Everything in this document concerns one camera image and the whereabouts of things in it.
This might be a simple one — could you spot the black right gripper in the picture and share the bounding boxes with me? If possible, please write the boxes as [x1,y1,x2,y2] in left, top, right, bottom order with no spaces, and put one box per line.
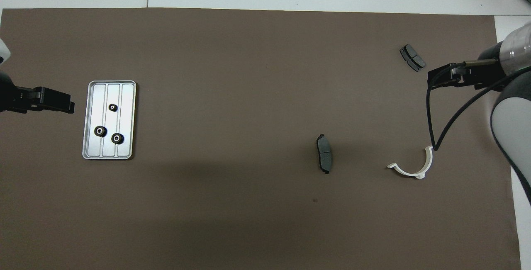
[427,43,505,91]

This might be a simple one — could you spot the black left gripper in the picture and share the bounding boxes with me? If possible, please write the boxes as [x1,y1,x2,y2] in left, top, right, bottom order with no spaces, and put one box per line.
[0,73,76,114]

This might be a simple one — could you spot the silver metal tray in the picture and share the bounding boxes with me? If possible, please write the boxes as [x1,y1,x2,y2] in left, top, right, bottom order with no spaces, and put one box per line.
[82,80,137,161]

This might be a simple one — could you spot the grooved grey brake pad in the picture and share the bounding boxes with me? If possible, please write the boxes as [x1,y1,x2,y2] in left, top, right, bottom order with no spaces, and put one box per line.
[399,44,426,72]

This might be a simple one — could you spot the brown table mat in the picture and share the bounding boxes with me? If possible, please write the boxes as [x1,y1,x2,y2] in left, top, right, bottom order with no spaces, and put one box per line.
[0,8,522,270]

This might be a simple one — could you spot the white semicircular plastic bracket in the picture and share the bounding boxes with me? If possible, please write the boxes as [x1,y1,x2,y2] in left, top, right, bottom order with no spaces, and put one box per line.
[387,146,434,179]

